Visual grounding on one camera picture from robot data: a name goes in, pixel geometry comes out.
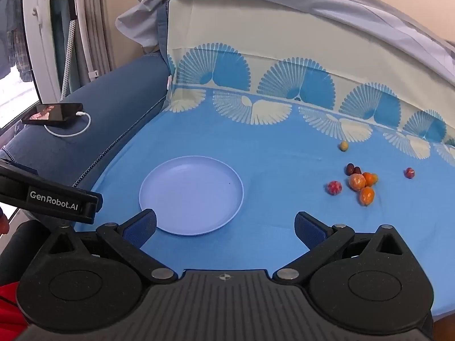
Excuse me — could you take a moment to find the grey curtain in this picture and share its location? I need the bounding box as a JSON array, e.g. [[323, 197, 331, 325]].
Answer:
[[76, 0, 116, 82]]

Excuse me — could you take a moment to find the white charging cable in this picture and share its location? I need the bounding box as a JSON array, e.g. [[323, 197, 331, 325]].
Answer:
[[43, 111, 93, 139]]

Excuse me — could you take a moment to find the large orange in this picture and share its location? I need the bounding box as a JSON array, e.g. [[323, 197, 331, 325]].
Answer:
[[348, 173, 366, 192]]

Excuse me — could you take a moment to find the grey blue blanket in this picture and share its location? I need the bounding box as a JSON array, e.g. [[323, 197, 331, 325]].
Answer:
[[116, 0, 454, 82]]

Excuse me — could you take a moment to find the white window frame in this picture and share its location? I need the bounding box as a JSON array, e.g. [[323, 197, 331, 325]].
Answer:
[[22, 0, 61, 103]]

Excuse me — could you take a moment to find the person's left hand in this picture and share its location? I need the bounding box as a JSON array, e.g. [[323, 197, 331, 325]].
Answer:
[[0, 209, 9, 235]]

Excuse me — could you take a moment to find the small red candy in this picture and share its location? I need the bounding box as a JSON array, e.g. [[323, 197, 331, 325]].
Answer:
[[404, 167, 416, 179]]

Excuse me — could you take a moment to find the pink red candy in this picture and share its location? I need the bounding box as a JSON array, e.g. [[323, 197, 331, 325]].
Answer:
[[326, 180, 343, 196]]

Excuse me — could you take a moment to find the small orange tangerine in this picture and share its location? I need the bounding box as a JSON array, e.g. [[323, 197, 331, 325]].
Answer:
[[359, 186, 375, 206]]

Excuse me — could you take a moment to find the garment steamer with hose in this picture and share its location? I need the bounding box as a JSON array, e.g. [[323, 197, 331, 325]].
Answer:
[[44, 0, 97, 100]]

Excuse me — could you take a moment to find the black smartphone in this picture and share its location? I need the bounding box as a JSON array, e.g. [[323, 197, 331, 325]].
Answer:
[[21, 102, 83, 127]]

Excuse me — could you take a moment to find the blue patterned bed sheet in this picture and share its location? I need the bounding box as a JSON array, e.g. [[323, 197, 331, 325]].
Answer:
[[94, 0, 454, 316]]

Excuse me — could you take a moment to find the light blue round plate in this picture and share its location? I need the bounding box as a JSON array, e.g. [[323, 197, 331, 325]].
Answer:
[[139, 155, 245, 236]]

